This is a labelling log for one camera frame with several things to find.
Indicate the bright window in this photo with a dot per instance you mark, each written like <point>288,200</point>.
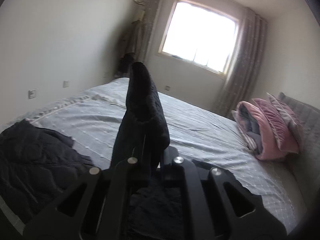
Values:
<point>200,35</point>

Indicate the grey patterned right curtain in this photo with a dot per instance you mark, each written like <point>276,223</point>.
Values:
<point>245,64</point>

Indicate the grey quilted headboard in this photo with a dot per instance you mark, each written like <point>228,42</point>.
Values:
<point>305,166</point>

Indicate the folded pink grey quilt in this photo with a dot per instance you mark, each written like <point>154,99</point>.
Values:
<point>256,131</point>

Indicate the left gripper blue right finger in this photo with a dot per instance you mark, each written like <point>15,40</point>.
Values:
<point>181,173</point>

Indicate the grey patterned left curtain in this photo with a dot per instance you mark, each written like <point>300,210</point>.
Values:
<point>151,9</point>

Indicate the black long quilted coat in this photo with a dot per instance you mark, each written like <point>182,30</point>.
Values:
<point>58,193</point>

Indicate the white wall switch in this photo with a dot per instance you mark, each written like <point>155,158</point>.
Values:
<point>66,84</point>

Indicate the pink velvet pillow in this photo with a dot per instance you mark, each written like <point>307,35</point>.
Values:
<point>286,142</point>

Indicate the grey patterned curtain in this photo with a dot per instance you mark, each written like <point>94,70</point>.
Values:
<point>245,64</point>
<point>151,9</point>

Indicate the hanging clothes in corner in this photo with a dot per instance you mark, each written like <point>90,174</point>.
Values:
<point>130,47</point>

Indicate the grey checked bedspread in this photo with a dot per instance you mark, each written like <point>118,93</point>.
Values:
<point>92,119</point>

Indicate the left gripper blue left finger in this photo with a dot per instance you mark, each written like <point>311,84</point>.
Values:
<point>114,220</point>

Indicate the white wall socket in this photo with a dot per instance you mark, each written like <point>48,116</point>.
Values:
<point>32,93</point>

